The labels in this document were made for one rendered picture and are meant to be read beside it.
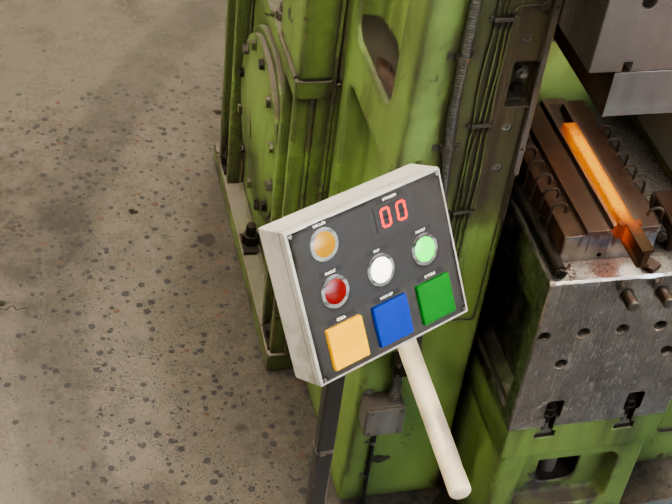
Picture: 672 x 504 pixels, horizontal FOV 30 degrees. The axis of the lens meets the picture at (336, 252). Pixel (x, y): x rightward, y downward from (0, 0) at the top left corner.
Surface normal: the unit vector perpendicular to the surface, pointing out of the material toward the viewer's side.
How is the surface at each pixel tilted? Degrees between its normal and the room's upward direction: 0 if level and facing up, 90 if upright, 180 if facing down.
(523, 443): 90
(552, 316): 90
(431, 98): 90
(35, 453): 0
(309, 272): 60
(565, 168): 0
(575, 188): 0
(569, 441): 90
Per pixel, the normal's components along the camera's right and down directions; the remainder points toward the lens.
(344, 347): 0.58, 0.14
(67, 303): 0.10, -0.73
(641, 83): 0.22, 0.67
